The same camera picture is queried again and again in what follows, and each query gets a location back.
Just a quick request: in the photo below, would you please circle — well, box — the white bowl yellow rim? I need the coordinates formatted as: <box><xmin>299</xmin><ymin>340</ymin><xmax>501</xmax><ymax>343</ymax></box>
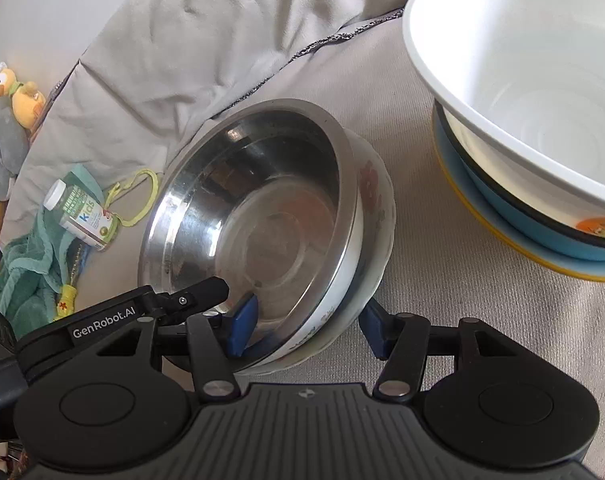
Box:
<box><xmin>431</xmin><ymin>103</ymin><xmax>605</xmax><ymax>283</ymax></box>

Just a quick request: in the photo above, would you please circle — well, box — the teal towel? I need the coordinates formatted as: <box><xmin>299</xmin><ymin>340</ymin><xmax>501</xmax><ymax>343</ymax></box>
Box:
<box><xmin>0</xmin><ymin>162</ymin><xmax>106</xmax><ymax>328</ymax></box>

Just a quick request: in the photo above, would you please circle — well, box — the blue enamel bowl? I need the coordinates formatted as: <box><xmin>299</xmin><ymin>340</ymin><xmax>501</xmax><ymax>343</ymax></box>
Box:
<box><xmin>433</xmin><ymin>101</ymin><xmax>605</xmax><ymax>262</ymax></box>

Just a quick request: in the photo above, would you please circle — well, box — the white plastic bowl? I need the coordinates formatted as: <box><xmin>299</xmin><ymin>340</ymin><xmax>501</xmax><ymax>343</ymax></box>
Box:
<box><xmin>402</xmin><ymin>0</ymin><xmax>605</xmax><ymax>214</ymax></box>

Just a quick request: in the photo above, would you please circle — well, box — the yellow green lanyard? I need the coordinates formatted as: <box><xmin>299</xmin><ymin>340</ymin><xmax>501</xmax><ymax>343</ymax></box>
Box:
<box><xmin>102</xmin><ymin>168</ymin><xmax>162</xmax><ymax>229</ymax></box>

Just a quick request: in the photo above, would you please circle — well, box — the owl plush toy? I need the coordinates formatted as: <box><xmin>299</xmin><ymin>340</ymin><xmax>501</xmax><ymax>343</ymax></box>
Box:
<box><xmin>0</xmin><ymin>62</ymin><xmax>46</xmax><ymax>202</ymax></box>

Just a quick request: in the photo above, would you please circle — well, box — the stainless steel bowl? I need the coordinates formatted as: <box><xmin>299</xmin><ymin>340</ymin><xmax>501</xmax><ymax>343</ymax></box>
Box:
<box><xmin>138</xmin><ymin>99</ymin><xmax>363</xmax><ymax>370</ymax></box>

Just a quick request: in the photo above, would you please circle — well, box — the kids vitamin bottle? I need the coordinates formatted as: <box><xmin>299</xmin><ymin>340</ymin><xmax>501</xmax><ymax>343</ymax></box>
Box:
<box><xmin>43</xmin><ymin>180</ymin><xmax>118</xmax><ymax>250</ymax></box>

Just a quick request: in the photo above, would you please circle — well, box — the grey blanket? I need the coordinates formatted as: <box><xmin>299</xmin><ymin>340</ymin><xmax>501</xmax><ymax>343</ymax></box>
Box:
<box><xmin>0</xmin><ymin>0</ymin><xmax>605</xmax><ymax>411</ymax></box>

